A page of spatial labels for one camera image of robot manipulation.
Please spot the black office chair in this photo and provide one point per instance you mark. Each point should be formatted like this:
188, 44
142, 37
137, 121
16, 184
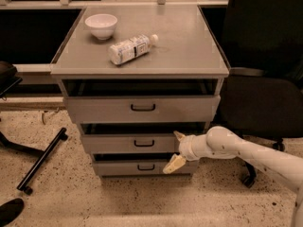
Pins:
262, 42

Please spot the black shoe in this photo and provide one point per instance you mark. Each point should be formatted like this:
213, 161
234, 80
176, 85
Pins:
10, 210

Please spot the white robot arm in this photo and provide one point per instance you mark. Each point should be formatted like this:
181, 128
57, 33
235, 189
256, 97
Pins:
221, 143

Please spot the white bowl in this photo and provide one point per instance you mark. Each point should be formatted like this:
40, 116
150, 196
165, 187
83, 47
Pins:
102, 26

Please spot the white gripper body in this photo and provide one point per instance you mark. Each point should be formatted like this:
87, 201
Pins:
184, 148

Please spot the grey drawer cabinet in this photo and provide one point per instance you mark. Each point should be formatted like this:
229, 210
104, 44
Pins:
185, 62

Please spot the white plastic bottle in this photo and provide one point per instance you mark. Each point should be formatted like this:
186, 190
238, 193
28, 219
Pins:
132, 48

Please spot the black chair base left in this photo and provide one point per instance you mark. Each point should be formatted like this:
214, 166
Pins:
8, 80

